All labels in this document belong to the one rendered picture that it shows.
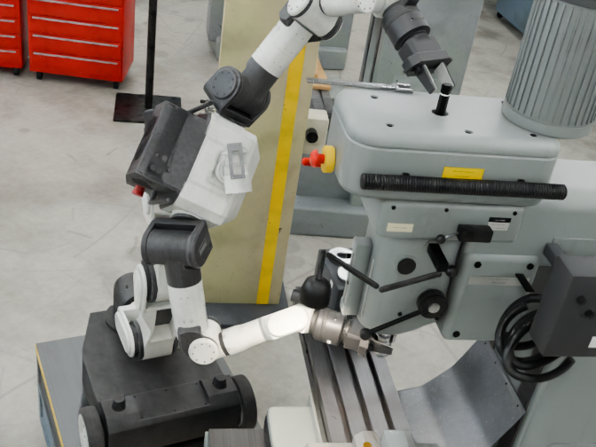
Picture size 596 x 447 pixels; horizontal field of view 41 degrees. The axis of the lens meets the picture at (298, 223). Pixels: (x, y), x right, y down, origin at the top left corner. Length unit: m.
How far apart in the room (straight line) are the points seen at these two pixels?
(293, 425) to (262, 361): 1.53
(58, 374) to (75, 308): 1.00
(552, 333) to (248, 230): 2.38
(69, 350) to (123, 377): 0.43
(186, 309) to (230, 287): 2.01
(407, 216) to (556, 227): 0.36
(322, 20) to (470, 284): 0.74
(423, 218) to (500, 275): 0.26
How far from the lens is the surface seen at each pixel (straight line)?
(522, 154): 1.73
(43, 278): 4.32
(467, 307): 1.93
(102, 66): 6.44
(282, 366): 3.84
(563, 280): 1.66
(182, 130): 2.00
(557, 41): 1.72
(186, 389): 2.81
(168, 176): 1.98
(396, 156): 1.64
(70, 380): 3.13
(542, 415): 2.18
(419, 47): 1.76
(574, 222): 1.90
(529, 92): 1.76
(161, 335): 2.77
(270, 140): 3.64
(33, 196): 5.03
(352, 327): 2.07
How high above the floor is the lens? 2.53
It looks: 31 degrees down
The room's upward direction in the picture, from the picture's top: 9 degrees clockwise
